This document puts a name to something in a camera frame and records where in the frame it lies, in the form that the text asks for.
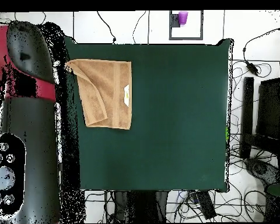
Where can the black power strip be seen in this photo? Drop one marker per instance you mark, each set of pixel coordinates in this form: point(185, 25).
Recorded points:
point(206, 205)

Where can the black stand base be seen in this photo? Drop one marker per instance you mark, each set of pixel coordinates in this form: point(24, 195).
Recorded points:
point(247, 112)

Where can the black power adapter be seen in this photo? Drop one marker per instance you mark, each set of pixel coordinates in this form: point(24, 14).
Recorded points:
point(252, 68)

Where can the tan terry towel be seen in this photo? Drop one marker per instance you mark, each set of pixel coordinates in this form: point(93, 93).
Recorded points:
point(102, 93)

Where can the purple plastic cup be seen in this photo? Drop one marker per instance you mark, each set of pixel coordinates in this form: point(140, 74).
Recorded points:
point(183, 18)

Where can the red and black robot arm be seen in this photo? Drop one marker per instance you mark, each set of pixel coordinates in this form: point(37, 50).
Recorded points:
point(30, 128)

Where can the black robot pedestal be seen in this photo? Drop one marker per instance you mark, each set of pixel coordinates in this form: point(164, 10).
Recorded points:
point(140, 205)

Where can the dark pedestal foot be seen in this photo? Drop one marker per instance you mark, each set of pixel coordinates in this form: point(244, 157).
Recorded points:
point(261, 169)

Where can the grey square floor frame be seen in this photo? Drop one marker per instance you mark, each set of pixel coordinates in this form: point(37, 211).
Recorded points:
point(186, 38)

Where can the dark green table cloth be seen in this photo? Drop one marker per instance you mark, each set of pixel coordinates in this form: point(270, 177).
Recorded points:
point(165, 116)

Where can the bright green tag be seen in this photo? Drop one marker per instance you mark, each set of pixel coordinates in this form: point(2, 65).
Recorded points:
point(226, 133)

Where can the large black box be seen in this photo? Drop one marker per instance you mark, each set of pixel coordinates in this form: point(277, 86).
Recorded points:
point(269, 109)

